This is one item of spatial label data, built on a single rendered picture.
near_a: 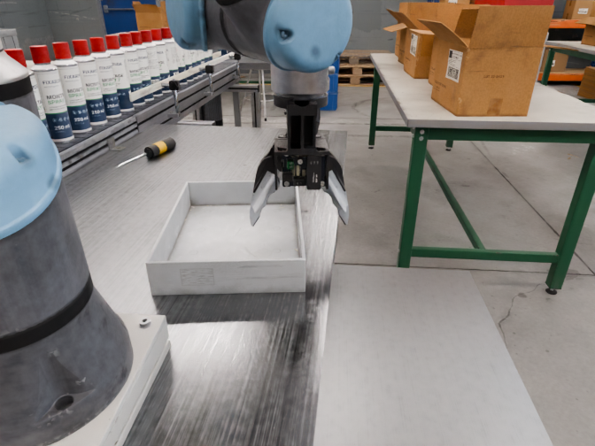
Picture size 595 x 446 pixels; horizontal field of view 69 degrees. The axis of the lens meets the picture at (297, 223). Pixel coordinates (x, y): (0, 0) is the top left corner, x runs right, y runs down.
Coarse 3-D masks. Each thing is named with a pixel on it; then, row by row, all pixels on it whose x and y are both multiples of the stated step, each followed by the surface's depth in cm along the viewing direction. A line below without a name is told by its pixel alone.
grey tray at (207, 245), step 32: (192, 192) 78; (224, 192) 78; (288, 192) 79; (192, 224) 73; (224, 224) 73; (256, 224) 73; (288, 224) 73; (160, 256) 59; (192, 256) 64; (224, 256) 64; (256, 256) 64; (288, 256) 64; (160, 288) 56; (192, 288) 56; (224, 288) 56; (256, 288) 56; (288, 288) 56
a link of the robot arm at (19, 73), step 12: (0, 48) 37; (0, 60) 37; (12, 60) 38; (0, 72) 36; (12, 72) 37; (24, 72) 38; (0, 84) 35; (12, 84) 36; (24, 84) 38; (0, 96) 36; (12, 96) 37; (24, 96) 38; (24, 108) 38; (36, 108) 40
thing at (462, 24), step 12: (444, 12) 216; (456, 12) 216; (468, 12) 179; (444, 24) 217; (456, 24) 217; (468, 24) 183; (468, 36) 188; (432, 60) 222; (432, 72) 221; (432, 84) 220
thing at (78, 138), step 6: (108, 120) 117; (114, 120) 117; (120, 120) 117; (102, 126) 112; (108, 126) 112; (90, 132) 106; (96, 132) 106; (78, 138) 102; (84, 138) 102; (60, 144) 97; (66, 144) 97; (72, 144) 97; (60, 150) 93
